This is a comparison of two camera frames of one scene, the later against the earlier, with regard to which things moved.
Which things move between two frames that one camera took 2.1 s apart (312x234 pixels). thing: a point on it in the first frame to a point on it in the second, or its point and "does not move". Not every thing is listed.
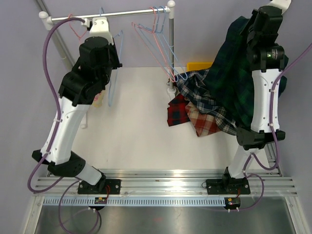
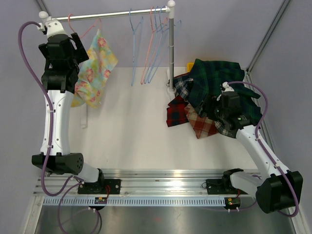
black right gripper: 243,31 to 210,101
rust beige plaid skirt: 202,123 does not move
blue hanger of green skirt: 113,78 to 136,35
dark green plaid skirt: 230,77 to 205,79
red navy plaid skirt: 177,112 does not move
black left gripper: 112,48 to 79,52
